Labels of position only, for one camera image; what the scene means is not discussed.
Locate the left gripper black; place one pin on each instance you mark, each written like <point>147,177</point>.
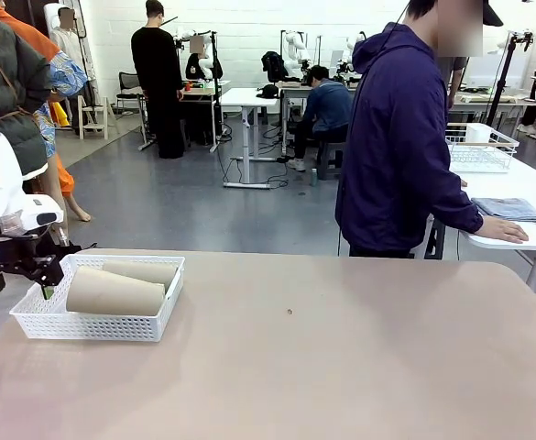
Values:
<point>2,254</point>

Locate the white perforated plastic basket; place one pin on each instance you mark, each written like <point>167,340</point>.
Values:
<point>89,327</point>

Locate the brown cardboard tube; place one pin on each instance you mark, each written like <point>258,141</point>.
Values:
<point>148,270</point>
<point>112,293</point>

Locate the blue grey cloth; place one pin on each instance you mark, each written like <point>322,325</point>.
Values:
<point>506,208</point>

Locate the person's right forearm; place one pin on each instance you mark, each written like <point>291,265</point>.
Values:
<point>467,211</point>

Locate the person's left hand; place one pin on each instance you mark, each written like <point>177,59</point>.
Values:
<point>463,183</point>

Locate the person's right hand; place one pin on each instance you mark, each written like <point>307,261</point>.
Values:
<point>503,229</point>

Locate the mannequin in dark green coat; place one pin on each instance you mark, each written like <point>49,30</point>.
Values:
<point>11,91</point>

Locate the white wooden step stool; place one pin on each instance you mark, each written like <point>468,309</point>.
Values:
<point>93,100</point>

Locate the mannequin in orange blue garments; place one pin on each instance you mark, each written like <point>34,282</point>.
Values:
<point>66,73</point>

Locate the black office chair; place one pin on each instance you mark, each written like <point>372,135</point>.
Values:
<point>127,82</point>

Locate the person in black clothes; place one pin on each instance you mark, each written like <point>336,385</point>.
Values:
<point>157,69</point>

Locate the wooden top desk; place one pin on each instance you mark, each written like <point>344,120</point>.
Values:
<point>203,91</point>

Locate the seated person in black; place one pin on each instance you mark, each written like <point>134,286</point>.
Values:
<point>194,69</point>

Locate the white robot beside seated person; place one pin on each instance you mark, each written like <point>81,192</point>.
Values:
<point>207,59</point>

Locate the white standing desk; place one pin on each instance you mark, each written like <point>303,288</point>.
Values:
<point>244,96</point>

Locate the black cap on desk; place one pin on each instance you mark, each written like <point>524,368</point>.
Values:
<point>267,92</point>

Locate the teal bottle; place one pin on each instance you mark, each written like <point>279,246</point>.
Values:
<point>314,178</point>

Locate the black backpack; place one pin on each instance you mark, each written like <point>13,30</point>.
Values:
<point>274,66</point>

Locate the dark low stool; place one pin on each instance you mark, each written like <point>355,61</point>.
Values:
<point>329,158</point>

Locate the person in blue denim jacket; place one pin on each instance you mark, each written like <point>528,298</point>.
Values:
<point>329,105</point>

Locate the white robot behind backpack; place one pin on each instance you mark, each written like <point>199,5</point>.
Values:
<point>295,46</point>

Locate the person in purple jacket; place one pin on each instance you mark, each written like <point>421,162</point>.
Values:
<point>386,137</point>

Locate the white robot behind hood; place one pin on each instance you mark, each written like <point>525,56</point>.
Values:
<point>349,43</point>

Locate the person in grey clothes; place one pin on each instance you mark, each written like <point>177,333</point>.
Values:
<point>453,73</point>

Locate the white box in rack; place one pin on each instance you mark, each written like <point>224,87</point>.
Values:
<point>478,133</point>

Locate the long desk with wooden boards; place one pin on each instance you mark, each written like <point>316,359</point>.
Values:
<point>478,98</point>

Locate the black tripod stand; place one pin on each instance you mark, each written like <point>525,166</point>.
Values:
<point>501,87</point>

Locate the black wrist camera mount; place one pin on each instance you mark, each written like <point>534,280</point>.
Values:
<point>6,236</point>

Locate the black camera pole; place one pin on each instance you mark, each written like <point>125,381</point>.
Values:
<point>213,114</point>

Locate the black frame under table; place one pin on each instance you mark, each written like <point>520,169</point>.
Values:
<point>437,238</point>

